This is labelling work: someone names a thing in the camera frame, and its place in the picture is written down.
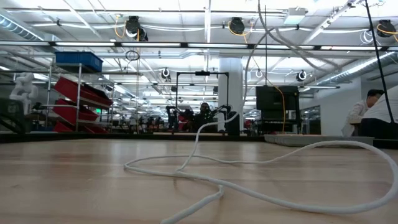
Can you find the black metal table frame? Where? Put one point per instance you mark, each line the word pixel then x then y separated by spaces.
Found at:
pixel 62 137

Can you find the white building column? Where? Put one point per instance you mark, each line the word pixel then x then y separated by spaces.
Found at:
pixel 230 81

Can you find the black monitor on stand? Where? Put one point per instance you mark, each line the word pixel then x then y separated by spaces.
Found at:
pixel 273 98

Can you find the distant black robot arms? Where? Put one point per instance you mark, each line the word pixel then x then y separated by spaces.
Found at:
pixel 174 116

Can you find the white robot figure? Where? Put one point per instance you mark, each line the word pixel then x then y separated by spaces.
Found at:
pixel 25 90

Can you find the black distant rig frame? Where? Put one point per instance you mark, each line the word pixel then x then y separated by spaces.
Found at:
pixel 202 73

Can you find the thin black slanted pole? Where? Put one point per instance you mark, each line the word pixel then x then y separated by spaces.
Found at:
pixel 379 62

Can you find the thin black vertical pole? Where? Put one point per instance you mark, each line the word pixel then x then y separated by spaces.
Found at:
pixel 266 62

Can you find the blue storage bin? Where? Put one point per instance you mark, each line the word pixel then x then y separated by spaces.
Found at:
pixel 77 59

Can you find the shelf rack red bins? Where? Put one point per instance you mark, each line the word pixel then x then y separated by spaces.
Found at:
pixel 71 90

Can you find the small black ceiling reel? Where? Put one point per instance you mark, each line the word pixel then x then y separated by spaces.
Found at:
pixel 301 75
pixel 165 74

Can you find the long ceiling light strip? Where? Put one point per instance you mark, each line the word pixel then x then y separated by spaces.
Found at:
pixel 149 44

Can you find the black tower stand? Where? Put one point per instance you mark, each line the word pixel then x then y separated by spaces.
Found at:
pixel 234 124

